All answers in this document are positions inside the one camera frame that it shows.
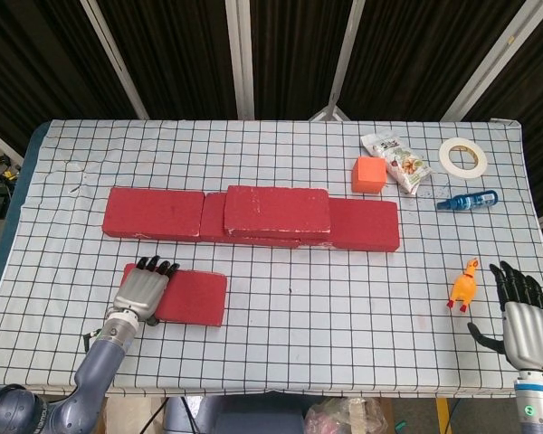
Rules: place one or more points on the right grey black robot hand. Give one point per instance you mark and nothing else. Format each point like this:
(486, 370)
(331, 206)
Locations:
(529, 334)

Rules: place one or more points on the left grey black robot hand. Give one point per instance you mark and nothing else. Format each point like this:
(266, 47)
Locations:
(140, 291)

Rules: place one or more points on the red brick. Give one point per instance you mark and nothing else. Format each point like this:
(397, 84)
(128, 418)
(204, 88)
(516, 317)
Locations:
(366, 226)
(194, 298)
(276, 210)
(154, 212)
(212, 217)

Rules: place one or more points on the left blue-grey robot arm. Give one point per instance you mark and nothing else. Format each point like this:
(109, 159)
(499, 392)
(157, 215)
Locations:
(104, 357)

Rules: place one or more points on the orange rubber chicken toy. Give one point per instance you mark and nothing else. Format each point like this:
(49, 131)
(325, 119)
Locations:
(461, 289)

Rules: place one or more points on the white plastic sack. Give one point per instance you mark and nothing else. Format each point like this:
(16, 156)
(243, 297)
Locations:
(131, 416)

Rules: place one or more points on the blue spray bottle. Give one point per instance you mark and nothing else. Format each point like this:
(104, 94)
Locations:
(473, 199)

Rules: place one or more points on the blue-grey robot torso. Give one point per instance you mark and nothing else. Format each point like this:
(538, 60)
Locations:
(235, 420)

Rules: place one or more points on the white black grid tablecloth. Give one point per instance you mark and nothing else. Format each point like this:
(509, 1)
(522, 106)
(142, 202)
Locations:
(298, 352)

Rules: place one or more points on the blue table pad edge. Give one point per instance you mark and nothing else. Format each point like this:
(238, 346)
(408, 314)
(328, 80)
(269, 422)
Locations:
(31, 149)

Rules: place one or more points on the white tape roll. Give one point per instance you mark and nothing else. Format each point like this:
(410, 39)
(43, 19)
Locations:
(442, 158)

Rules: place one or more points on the clear plastic bag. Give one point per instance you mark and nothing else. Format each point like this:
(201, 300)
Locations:
(344, 418)

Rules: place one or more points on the white printed snack bag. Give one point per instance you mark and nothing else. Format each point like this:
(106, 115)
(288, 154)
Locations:
(402, 165)

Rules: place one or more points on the orange foam cube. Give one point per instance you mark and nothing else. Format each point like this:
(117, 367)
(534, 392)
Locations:
(368, 174)

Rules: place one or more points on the dark brown curtain backdrop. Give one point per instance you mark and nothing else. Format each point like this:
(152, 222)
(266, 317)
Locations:
(185, 54)

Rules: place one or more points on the white screen frame post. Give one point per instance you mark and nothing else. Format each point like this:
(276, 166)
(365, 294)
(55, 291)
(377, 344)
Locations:
(345, 54)
(491, 63)
(119, 68)
(233, 59)

